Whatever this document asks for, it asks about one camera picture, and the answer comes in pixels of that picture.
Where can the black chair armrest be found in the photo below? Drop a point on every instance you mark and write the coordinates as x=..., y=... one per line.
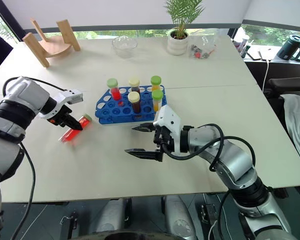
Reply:
x=287, y=85

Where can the green plant in white pot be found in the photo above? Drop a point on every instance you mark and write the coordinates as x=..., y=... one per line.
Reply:
x=178, y=42

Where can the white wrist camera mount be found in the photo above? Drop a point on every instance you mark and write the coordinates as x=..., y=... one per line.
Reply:
x=70, y=96
x=169, y=121

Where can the clear glass bowl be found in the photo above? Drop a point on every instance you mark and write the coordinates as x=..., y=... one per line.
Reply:
x=124, y=46

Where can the red test tube green cap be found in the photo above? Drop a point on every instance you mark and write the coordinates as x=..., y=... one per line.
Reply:
x=76, y=130
x=113, y=90

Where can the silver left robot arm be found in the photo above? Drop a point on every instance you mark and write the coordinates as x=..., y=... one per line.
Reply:
x=22, y=93

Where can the person in white shirt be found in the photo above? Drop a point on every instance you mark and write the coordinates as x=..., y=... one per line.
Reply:
x=298, y=122

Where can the blue test tube rack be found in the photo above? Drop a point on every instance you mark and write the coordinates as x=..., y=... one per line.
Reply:
x=107, y=110

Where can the clear plastic bag with parts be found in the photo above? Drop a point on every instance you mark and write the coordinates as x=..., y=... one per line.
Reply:
x=201, y=47

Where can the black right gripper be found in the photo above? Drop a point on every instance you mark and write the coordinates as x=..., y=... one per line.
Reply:
x=162, y=138

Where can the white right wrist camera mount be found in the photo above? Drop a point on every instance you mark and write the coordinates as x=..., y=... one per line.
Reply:
x=169, y=121

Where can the dark green kettle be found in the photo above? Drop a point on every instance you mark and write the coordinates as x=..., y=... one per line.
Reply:
x=291, y=47

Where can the brown test tube cream cap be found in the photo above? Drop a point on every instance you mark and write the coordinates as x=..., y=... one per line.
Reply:
x=134, y=102
x=134, y=85

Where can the white cup with print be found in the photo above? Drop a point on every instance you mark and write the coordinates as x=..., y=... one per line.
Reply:
x=240, y=41

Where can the wooden curved stand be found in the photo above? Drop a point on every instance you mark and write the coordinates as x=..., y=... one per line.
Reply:
x=52, y=46

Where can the orange test tube green cap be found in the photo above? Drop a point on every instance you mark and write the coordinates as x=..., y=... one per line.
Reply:
x=157, y=100
x=156, y=83

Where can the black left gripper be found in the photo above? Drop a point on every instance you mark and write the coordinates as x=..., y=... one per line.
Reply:
x=57, y=117

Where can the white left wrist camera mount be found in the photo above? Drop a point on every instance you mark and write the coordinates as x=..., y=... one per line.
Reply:
x=70, y=96

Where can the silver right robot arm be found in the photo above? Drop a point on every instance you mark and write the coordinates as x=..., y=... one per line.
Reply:
x=237, y=160

